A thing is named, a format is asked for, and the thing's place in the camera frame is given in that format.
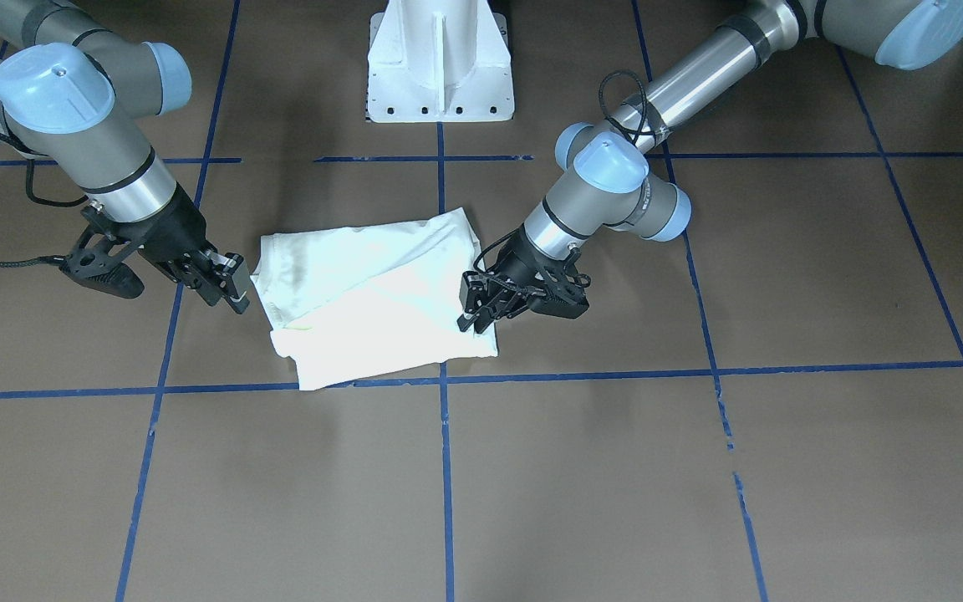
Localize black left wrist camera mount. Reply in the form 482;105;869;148
527;245;591;319

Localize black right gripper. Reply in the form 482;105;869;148
129;184;251;314

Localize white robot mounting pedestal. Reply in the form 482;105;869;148
364;1;516;125

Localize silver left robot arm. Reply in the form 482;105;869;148
457;1;963;333

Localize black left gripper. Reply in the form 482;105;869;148
457;229;557;334

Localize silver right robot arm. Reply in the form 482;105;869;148
0;1;251;314

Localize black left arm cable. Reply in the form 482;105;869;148
473;70;668;277

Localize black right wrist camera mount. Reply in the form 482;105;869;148
59;206;145;298

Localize cream long-sleeve cat shirt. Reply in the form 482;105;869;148
252;209;498;391

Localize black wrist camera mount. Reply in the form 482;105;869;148
59;206;145;298
527;245;591;319

